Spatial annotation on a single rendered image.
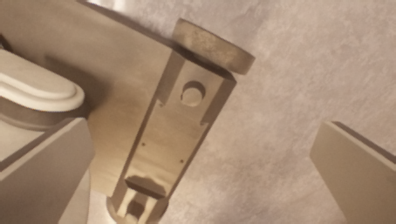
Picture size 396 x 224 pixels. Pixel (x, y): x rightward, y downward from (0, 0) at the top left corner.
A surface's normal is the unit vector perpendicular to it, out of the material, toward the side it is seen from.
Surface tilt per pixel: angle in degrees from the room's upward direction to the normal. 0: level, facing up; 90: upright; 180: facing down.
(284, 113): 0
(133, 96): 0
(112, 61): 0
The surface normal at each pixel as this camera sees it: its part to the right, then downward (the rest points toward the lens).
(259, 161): -0.05, 0.36
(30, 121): 0.50, -0.24
